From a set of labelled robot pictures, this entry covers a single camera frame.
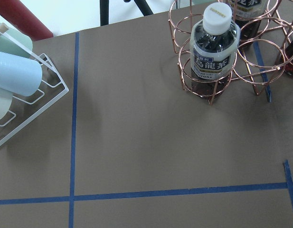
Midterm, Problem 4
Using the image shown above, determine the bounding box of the dark drink bottle front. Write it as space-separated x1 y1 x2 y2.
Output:
189 2 240 98

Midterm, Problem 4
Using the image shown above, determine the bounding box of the dark drink bottle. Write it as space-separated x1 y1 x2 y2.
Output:
226 0 268 45
189 2 240 98

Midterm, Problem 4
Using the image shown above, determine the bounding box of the dark drink bottle back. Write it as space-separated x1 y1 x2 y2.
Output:
226 0 268 45

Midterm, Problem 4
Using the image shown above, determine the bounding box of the red cylinder bottle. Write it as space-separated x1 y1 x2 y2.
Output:
0 0 54 41

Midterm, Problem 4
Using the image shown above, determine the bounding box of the copper wire bottle rack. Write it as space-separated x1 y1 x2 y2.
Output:
168 0 293 104

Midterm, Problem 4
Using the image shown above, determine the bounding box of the black camera tripod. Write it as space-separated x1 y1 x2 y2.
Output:
99 0 154 26

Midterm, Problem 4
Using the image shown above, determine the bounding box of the white wire cup rack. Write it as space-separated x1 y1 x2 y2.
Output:
0 23 69 146

